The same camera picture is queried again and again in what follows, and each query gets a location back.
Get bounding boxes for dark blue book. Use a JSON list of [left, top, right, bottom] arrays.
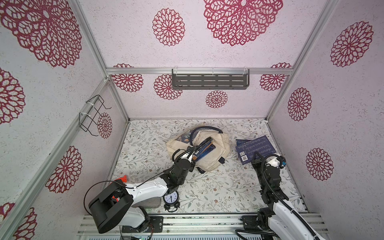
[[236, 139, 251, 149], [236, 136, 277, 165]]

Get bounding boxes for beige canvas tote bag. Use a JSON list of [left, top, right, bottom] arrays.
[[166, 125, 230, 174]]

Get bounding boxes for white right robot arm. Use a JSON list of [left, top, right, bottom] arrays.
[[252, 152, 324, 240]]

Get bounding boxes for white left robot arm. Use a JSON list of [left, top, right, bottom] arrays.
[[88, 158, 195, 234]]

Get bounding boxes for blue books in bag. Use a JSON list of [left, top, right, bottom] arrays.
[[192, 137, 216, 162]]

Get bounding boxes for black analog alarm clock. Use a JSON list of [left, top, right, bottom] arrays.
[[163, 191, 181, 213]]

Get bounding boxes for grey sponge block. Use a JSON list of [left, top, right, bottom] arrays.
[[138, 197, 162, 209]]

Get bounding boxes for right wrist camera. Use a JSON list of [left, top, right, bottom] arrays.
[[266, 155, 287, 169]]

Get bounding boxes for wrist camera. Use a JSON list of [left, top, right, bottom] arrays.
[[181, 149, 194, 163], [266, 155, 287, 169]]

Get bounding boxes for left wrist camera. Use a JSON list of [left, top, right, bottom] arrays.
[[181, 149, 194, 163]]

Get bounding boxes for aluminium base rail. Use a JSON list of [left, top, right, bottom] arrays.
[[76, 213, 329, 237]]

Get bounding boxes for grey metal wall shelf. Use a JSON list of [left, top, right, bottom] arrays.
[[171, 69, 250, 90]]

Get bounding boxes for black wire wall rack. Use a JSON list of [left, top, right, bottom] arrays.
[[78, 95, 113, 139]]

